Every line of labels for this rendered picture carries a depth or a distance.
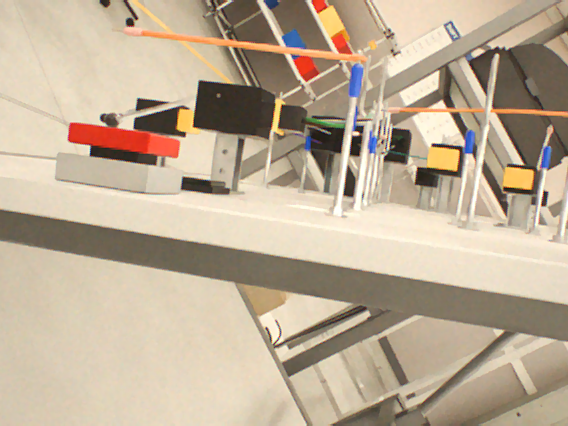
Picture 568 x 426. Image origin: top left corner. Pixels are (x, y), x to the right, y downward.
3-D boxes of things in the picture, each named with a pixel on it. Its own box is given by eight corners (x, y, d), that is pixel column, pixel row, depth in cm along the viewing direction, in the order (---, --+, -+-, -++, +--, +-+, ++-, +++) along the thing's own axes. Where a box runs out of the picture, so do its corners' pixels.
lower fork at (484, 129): (480, 231, 57) (508, 54, 56) (457, 228, 57) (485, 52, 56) (478, 230, 59) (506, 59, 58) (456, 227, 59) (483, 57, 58)
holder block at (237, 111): (209, 132, 63) (215, 87, 63) (269, 140, 62) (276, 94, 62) (191, 127, 59) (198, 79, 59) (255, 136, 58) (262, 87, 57)
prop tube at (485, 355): (403, 417, 134) (527, 309, 129) (404, 412, 136) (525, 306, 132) (415, 430, 133) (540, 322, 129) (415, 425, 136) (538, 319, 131)
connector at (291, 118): (252, 127, 61) (255, 104, 61) (307, 134, 61) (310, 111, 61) (244, 123, 58) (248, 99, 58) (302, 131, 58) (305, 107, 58)
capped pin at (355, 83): (322, 214, 47) (346, 50, 46) (344, 217, 47) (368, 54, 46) (326, 215, 45) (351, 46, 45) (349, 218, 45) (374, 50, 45)
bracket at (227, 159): (219, 190, 63) (227, 135, 63) (244, 194, 63) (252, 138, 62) (200, 189, 59) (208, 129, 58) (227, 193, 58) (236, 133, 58)
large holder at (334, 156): (385, 202, 142) (396, 131, 141) (325, 194, 130) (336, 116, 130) (360, 198, 147) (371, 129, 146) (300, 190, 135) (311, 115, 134)
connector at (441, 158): (456, 171, 110) (459, 151, 110) (453, 170, 108) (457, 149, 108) (429, 167, 112) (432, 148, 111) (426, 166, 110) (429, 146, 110)
